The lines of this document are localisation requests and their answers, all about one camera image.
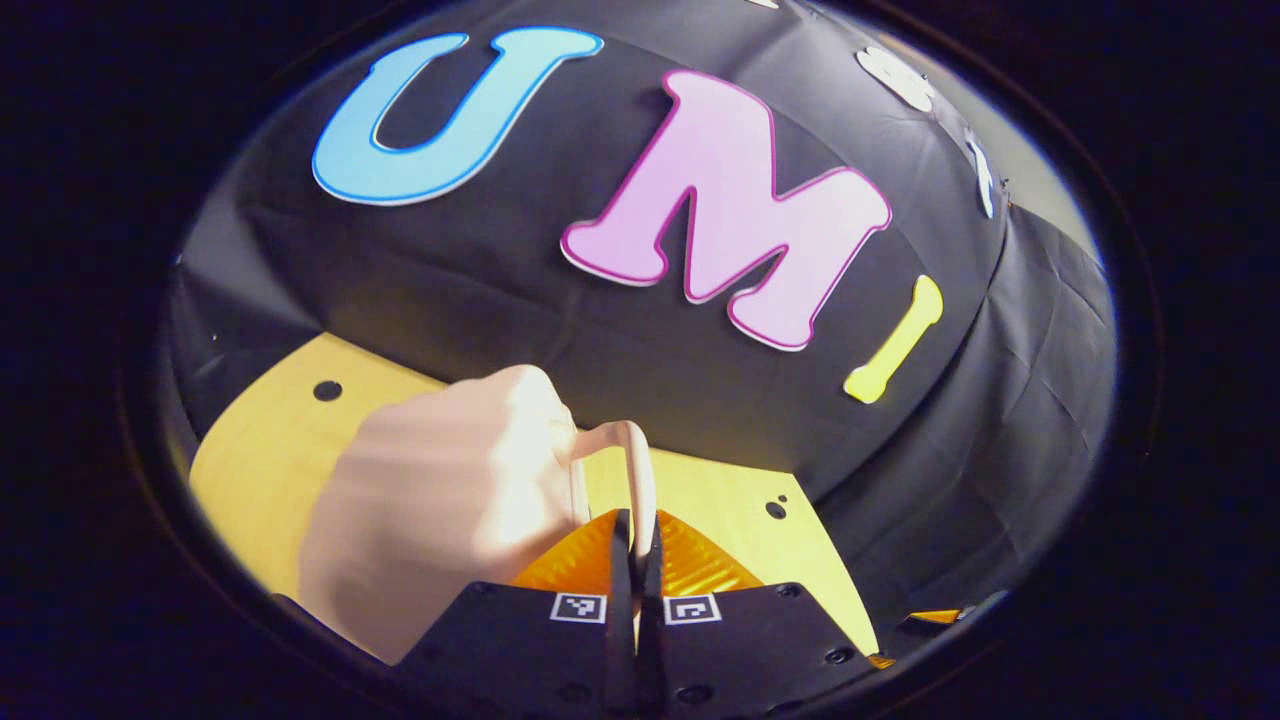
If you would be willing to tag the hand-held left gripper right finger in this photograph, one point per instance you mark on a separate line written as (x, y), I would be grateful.
(650, 660)

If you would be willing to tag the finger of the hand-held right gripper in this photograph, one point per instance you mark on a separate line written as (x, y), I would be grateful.
(930, 620)
(881, 661)

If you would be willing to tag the black backdrop cloth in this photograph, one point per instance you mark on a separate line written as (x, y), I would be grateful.
(500, 280)

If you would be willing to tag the pink suitcase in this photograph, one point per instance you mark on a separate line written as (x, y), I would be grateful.
(430, 500)

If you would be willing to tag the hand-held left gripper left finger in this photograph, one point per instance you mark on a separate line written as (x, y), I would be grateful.
(622, 650)

